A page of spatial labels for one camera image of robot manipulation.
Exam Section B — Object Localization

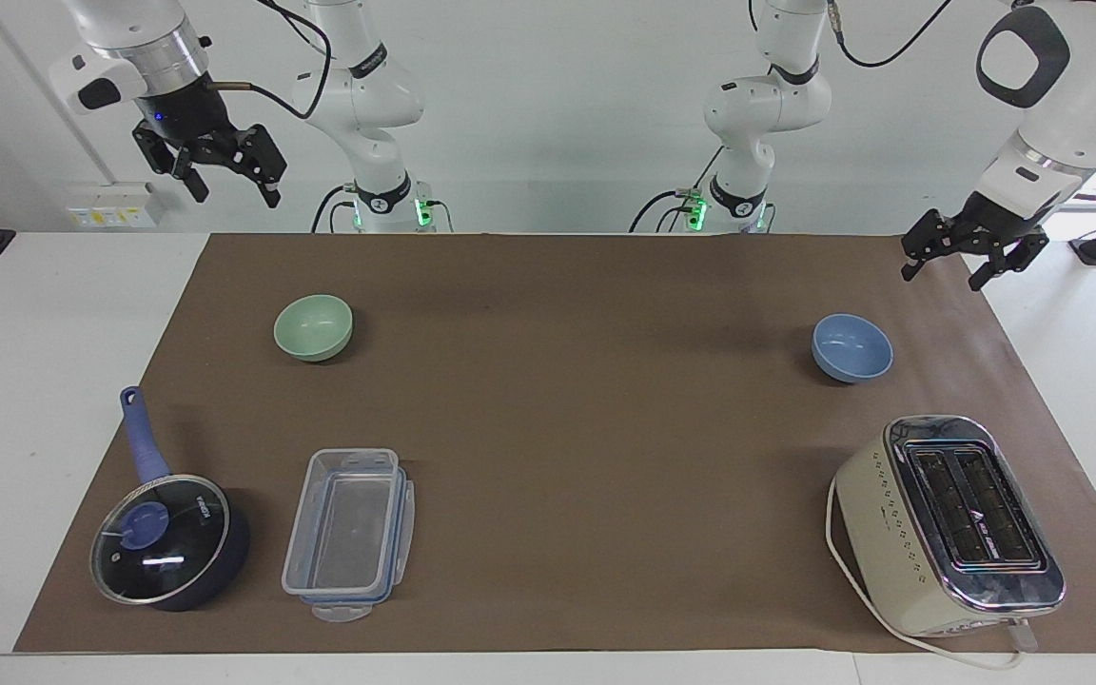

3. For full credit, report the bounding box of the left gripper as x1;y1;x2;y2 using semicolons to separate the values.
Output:
900;189;1050;292

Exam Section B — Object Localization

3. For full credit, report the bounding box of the white toaster cord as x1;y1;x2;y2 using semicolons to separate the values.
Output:
825;476;1040;673

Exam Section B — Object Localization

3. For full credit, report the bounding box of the blue saucepan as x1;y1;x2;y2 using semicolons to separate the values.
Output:
88;385;252;613

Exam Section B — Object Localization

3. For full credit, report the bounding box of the white wall socket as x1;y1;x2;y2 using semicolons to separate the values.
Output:
67;182;165;230

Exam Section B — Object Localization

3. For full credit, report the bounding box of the green bowl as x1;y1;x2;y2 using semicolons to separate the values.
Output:
273;294;355;363

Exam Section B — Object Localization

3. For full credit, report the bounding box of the cream toaster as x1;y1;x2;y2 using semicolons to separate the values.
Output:
832;414;1068;639

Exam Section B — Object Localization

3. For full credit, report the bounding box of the black cable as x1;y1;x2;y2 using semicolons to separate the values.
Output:
628;145;726;235
826;0;954;69
310;184;359;235
205;0;333;122

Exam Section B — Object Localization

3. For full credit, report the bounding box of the blue bowl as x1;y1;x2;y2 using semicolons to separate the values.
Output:
811;313;894;385

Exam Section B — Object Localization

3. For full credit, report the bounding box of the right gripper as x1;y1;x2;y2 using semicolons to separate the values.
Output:
131;74;288;209

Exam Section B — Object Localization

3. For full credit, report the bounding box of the glass pot lid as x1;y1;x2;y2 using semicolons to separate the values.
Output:
90;474;231;605

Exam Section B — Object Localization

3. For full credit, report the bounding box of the clear plastic container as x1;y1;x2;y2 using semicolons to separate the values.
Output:
281;447;417;625

